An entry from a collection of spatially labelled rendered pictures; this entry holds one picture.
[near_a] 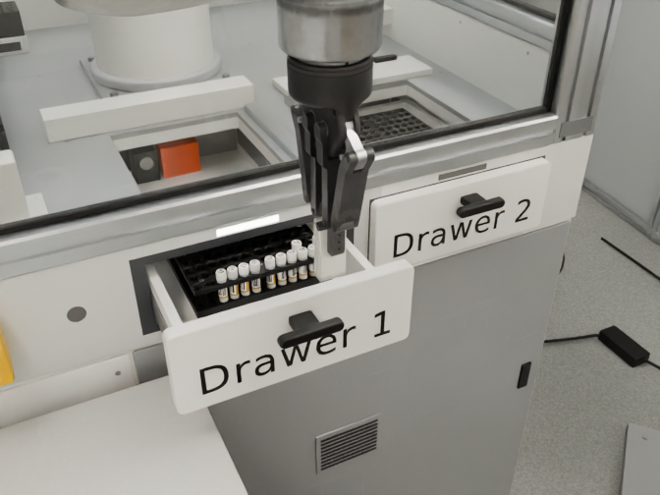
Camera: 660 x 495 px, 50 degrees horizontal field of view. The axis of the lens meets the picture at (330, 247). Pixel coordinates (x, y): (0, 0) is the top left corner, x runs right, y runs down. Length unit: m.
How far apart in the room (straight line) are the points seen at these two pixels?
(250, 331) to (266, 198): 0.19
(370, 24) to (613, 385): 1.66
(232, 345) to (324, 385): 0.36
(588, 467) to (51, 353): 1.36
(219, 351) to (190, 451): 0.14
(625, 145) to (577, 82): 1.77
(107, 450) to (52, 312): 0.17
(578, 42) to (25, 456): 0.86
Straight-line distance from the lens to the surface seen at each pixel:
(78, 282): 0.85
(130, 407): 0.91
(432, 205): 0.98
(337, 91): 0.61
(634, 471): 1.89
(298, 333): 0.74
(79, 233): 0.82
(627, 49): 2.79
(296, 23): 0.59
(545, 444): 1.92
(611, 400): 2.08
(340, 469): 1.27
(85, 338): 0.90
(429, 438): 1.34
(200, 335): 0.74
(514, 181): 1.05
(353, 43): 0.59
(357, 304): 0.81
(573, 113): 1.10
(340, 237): 0.70
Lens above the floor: 1.40
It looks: 34 degrees down
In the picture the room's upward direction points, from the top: straight up
